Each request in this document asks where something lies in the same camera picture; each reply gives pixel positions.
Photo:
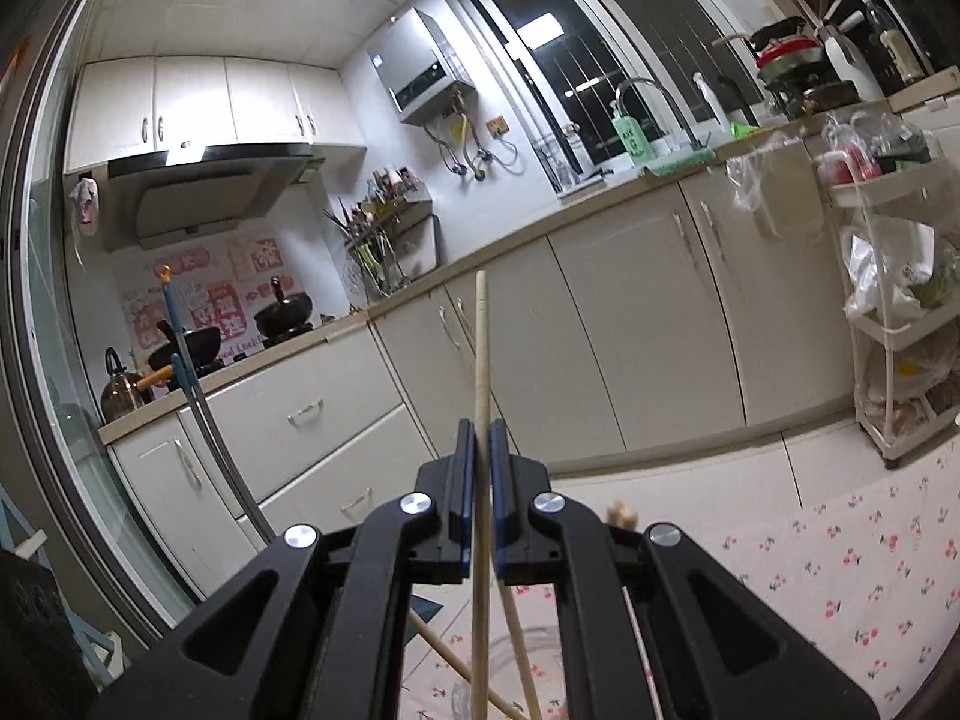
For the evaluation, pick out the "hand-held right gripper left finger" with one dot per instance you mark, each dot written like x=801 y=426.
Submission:
x=466 y=465

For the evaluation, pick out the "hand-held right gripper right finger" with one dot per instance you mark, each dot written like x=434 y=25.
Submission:
x=497 y=480

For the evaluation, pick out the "clear glass jar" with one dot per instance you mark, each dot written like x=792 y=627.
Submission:
x=544 y=652

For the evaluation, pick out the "blue dustpan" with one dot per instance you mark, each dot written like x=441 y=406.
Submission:
x=425 y=604

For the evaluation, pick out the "cream base cabinets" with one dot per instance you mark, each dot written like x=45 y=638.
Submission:
x=637 y=330

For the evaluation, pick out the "cutting board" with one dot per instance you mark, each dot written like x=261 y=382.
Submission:
x=420 y=244

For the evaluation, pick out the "black cooking pot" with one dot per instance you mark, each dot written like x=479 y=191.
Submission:
x=285 y=315

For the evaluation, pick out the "black wok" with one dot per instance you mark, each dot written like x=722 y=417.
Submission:
x=191 y=349

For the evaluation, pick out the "cherry print tablecloth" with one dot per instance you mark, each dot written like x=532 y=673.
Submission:
x=825 y=577

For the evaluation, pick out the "dark metal kettle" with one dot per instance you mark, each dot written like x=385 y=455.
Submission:
x=120 y=394

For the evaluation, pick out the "green dish soap bottle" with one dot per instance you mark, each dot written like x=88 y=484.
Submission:
x=630 y=139

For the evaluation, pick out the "green dishcloth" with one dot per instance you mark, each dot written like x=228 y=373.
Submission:
x=679 y=160

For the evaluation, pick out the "range hood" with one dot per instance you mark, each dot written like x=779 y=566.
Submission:
x=202 y=195

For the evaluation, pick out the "clear hanging plastic bag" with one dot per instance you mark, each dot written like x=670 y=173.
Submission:
x=761 y=180

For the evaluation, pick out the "silver water heater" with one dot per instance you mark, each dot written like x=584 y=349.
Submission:
x=416 y=64

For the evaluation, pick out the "light blue folding stool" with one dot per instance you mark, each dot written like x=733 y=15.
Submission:
x=94 y=652

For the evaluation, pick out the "chrome sink faucet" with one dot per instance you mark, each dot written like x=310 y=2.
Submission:
x=645 y=82

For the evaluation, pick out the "green scrub pad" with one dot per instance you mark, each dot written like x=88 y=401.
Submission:
x=745 y=130

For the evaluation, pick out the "white rolling cart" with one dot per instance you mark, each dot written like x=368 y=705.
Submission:
x=900 y=334

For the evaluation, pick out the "white spray bottle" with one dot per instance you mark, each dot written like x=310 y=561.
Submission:
x=712 y=105

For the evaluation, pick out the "white plastic bag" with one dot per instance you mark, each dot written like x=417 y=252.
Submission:
x=885 y=270

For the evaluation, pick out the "glass sliding door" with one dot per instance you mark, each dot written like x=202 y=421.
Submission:
x=45 y=315

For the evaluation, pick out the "barred kitchen window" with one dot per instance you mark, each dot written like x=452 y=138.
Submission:
x=600 y=37

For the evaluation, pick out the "black patterned box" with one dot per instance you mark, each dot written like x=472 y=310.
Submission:
x=34 y=630

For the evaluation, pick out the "hanging white pink cloth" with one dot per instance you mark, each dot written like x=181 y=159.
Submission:
x=85 y=202

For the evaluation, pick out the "red and white container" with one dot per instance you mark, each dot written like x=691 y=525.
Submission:
x=847 y=165

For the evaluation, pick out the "black frying pan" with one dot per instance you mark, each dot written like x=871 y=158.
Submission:
x=817 y=97

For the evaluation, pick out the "red pot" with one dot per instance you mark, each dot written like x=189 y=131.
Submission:
x=784 y=56

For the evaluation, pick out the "clear plastic packaging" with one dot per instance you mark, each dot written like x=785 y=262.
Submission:
x=892 y=135

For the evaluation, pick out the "white jug appliance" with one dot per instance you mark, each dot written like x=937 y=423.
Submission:
x=851 y=67

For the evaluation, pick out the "wall spice rack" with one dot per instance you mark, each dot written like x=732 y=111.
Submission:
x=379 y=232

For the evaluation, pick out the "pink wall stickers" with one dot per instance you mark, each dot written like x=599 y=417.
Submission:
x=225 y=292

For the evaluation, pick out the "wall socket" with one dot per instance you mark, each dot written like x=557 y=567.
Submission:
x=496 y=125

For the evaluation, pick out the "white wall cabinets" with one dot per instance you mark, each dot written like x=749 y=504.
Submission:
x=187 y=101

